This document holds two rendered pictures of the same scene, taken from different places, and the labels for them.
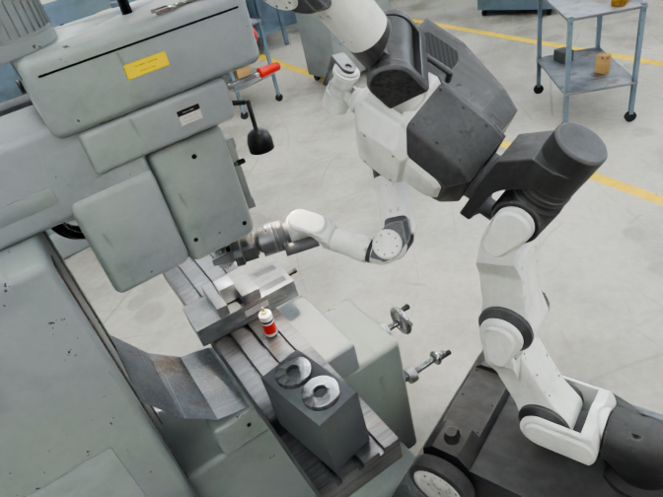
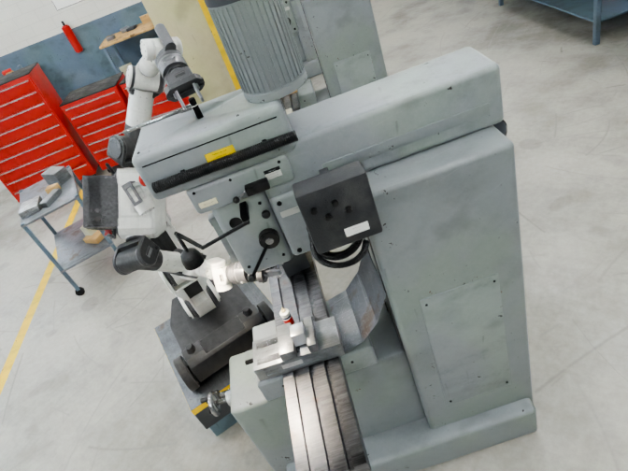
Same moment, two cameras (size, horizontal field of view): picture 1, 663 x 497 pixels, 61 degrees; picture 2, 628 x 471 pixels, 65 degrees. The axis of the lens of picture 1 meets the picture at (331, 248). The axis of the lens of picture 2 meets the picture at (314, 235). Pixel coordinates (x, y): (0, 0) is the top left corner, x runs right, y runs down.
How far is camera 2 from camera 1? 2.81 m
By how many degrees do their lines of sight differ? 104
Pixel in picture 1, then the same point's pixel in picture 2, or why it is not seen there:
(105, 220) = not seen: hidden behind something
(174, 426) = (391, 335)
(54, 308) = not seen: hidden behind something
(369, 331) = (238, 370)
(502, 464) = (239, 305)
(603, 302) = not seen: outside the picture
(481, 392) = (217, 336)
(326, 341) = (265, 333)
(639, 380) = (130, 435)
